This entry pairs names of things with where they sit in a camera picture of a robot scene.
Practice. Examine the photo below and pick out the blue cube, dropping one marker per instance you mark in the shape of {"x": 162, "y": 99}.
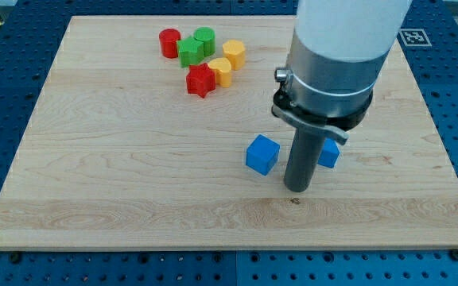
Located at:
{"x": 262, "y": 154}

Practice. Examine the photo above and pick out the blue triangle block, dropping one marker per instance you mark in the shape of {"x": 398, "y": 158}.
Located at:
{"x": 329, "y": 154}

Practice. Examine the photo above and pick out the green star block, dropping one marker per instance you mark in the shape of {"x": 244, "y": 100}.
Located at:
{"x": 190, "y": 51}

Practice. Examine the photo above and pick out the red star block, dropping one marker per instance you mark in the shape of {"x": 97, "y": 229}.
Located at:
{"x": 200, "y": 80}

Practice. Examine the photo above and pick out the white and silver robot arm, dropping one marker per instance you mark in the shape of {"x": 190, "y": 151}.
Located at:
{"x": 337, "y": 51}

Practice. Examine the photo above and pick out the green cylinder block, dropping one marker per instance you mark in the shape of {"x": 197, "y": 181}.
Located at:
{"x": 207, "y": 36}

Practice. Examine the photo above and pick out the wooden board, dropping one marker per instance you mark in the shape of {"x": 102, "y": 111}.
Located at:
{"x": 118, "y": 156}

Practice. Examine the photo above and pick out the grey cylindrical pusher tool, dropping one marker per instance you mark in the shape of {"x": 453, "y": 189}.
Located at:
{"x": 303, "y": 157}

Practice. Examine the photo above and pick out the red cylinder block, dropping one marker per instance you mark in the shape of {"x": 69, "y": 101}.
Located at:
{"x": 168, "y": 41}

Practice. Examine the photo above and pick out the fiducial marker tag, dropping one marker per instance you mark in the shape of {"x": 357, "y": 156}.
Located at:
{"x": 414, "y": 38}

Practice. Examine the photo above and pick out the yellow heart block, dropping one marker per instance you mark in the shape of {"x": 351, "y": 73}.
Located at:
{"x": 223, "y": 71}

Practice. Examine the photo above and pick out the yellow hexagon block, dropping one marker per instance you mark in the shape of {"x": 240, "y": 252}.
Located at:
{"x": 235, "y": 51}

